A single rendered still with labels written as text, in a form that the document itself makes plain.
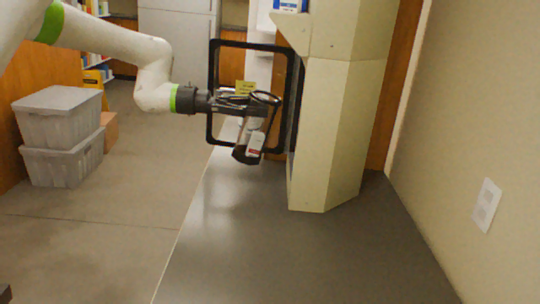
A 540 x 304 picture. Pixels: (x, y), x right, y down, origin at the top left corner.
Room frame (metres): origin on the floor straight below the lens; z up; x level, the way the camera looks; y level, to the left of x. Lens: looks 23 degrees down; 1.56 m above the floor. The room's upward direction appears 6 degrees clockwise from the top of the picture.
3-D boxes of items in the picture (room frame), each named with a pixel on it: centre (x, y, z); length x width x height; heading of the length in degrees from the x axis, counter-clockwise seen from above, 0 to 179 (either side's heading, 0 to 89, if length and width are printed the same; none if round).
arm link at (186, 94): (1.16, 0.29, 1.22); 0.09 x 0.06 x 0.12; 1
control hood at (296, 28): (1.18, 0.00, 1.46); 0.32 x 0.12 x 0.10; 2
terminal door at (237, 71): (1.35, 0.12, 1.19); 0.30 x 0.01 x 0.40; 84
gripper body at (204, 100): (1.16, 0.21, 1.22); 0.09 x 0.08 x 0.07; 91
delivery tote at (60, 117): (2.79, 1.67, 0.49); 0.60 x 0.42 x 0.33; 2
